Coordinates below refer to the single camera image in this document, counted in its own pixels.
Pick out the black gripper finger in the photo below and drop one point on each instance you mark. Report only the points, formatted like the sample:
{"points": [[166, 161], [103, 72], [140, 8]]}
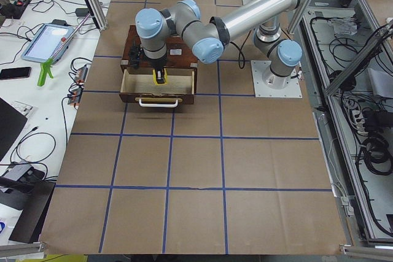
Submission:
{"points": [[162, 77], [157, 77]]}

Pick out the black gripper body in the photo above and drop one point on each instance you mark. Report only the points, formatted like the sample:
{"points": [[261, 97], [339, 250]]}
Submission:
{"points": [[158, 64]]}

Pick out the yellow cube block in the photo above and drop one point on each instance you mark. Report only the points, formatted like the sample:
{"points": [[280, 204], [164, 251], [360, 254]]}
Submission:
{"points": [[164, 71]]}

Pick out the light wooden pull-out drawer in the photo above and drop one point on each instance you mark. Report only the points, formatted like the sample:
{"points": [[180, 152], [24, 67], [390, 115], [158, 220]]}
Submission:
{"points": [[181, 83]]}

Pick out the white drawer handle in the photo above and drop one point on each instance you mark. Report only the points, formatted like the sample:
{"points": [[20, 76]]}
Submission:
{"points": [[159, 105]]}

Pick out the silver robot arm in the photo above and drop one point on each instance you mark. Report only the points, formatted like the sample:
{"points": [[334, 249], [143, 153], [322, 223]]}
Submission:
{"points": [[207, 42]]}

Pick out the dark wooden drawer box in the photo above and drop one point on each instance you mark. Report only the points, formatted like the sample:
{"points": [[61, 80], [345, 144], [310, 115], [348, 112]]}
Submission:
{"points": [[159, 49]]}

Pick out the grey tape patch with spots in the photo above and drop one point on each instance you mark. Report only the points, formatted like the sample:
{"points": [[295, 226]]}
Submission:
{"points": [[176, 51]]}

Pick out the green grabber stick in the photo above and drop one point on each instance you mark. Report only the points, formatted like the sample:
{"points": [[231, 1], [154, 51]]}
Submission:
{"points": [[46, 65]]}

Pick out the blue teach pendant tablet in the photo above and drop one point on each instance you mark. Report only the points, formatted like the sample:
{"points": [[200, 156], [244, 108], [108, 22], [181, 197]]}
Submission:
{"points": [[45, 42]]}

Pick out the black smartphone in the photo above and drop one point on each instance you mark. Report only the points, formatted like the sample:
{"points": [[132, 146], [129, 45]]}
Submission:
{"points": [[15, 73]]}

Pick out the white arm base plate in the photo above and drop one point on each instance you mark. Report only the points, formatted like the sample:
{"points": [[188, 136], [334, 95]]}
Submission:
{"points": [[267, 85]]}

